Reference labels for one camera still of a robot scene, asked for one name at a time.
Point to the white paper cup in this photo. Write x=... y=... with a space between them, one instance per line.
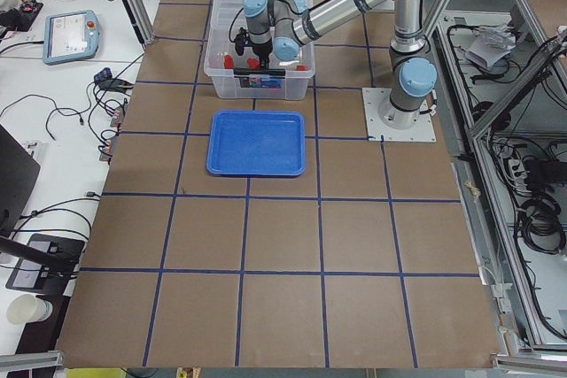
x=28 y=309

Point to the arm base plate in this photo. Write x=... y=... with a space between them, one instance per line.
x=420 y=131

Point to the teach pendant tablet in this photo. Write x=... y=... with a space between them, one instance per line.
x=70 y=36

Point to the blue plastic tray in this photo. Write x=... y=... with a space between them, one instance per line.
x=257 y=143

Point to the clear plastic storage box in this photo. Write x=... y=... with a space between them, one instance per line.
x=293 y=86

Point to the black laptop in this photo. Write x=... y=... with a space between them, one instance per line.
x=18 y=175

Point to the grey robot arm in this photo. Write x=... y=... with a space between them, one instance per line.
x=281 y=28

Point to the black monitor stand base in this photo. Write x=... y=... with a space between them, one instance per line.
x=46 y=264

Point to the black box latch handle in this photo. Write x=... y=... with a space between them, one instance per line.
x=278 y=73

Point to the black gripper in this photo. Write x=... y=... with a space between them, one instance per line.
x=261 y=48

